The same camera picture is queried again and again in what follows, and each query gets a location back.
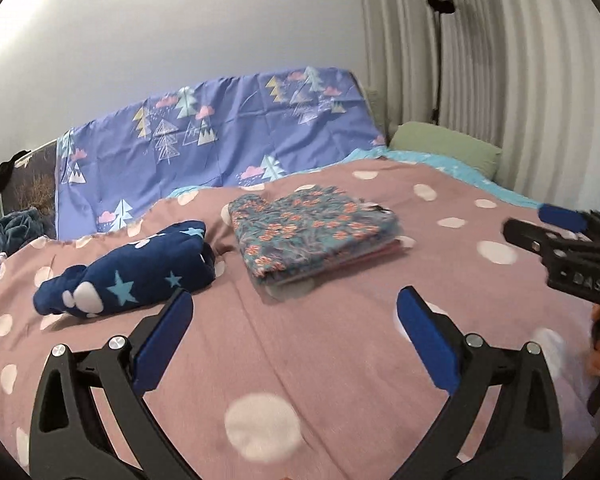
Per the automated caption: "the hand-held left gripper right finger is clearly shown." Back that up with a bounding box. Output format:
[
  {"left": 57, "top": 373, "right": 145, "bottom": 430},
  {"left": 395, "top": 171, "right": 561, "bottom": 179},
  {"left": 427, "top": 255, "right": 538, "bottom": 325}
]
[{"left": 396, "top": 286, "right": 565, "bottom": 480}]

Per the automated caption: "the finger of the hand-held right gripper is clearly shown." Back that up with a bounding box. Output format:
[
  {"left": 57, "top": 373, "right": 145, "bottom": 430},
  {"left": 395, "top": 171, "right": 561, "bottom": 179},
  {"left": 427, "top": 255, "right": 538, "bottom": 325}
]
[
  {"left": 502, "top": 217, "right": 581, "bottom": 261},
  {"left": 537, "top": 202, "right": 600, "bottom": 248}
]

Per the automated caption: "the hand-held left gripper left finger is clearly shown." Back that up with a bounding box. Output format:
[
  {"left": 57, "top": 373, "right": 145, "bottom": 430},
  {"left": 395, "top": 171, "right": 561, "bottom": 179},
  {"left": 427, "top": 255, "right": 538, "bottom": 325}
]
[{"left": 28, "top": 287, "right": 195, "bottom": 480}]

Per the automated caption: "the teal floral garment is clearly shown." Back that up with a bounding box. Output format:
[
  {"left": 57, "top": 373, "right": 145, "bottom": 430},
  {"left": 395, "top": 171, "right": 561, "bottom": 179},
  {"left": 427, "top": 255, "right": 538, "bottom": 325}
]
[{"left": 228, "top": 185, "right": 403, "bottom": 281}]

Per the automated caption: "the dark clothes pile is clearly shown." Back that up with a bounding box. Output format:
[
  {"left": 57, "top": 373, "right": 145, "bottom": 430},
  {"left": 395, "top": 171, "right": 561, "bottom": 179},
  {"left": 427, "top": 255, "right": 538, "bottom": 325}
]
[{"left": 0, "top": 208, "right": 56, "bottom": 258}]

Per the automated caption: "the light blue bed sheet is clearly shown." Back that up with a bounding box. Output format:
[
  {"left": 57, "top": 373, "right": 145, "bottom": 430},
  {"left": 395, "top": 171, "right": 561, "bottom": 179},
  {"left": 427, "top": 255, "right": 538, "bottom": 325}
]
[{"left": 340, "top": 147, "right": 546, "bottom": 208}]

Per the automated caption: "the navy star print cloth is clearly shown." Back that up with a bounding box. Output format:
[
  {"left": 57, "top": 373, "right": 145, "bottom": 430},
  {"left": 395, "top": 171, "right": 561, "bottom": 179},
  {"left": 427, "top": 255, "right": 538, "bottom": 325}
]
[{"left": 33, "top": 220, "right": 216, "bottom": 318}]

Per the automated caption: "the pink polka dot blanket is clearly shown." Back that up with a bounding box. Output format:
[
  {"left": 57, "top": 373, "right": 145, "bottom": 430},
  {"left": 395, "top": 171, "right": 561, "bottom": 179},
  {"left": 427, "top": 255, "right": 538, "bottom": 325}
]
[{"left": 0, "top": 150, "right": 600, "bottom": 480}]

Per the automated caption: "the folded pink cloth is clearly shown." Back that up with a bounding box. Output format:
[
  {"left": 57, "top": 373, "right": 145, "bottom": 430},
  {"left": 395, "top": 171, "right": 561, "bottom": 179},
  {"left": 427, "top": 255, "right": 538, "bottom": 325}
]
[{"left": 275, "top": 242, "right": 403, "bottom": 286}]

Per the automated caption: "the green pillow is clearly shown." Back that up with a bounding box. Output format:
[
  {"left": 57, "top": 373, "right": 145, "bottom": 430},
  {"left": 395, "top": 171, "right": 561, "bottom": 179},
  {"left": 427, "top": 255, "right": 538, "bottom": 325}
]
[{"left": 389, "top": 121, "right": 503, "bottom": 181}]

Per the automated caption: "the white pleated curtain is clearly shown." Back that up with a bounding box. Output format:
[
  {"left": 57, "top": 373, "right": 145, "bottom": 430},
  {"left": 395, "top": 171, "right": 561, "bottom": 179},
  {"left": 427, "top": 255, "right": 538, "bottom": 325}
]
[{"left": 355, "top": 0, "right": 600, "bottom": 241}]

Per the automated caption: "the headboard with printed picture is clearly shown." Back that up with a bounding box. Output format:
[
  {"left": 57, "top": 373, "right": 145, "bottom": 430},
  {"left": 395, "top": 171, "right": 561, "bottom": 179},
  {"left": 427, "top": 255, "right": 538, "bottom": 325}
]
[{"left": 0, "top": 141, "right": 61, "bottom": 241}]

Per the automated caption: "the purple tree print sheet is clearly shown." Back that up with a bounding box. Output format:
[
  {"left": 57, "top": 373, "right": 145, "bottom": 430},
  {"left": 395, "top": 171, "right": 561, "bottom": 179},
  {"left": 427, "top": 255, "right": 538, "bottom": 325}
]
[{"left": 55, "top": 65, "right": 387, "bottom": 241}]

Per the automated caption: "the black cloth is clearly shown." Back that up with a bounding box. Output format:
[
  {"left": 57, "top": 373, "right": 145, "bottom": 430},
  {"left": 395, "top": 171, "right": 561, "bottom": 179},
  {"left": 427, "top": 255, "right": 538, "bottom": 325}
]
[{"left": 0, "top": 152, "right": 33, "bottom": 211}]

